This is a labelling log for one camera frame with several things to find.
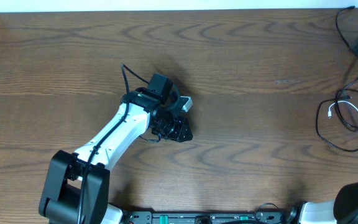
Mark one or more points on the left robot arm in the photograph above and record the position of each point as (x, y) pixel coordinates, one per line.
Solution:
(77, 184)

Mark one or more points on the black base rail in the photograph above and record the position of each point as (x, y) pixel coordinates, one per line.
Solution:
(264, 216)

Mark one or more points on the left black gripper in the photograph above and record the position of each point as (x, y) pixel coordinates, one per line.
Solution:
(181, 132)

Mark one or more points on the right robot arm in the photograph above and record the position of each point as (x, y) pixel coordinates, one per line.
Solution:
(344, 209)

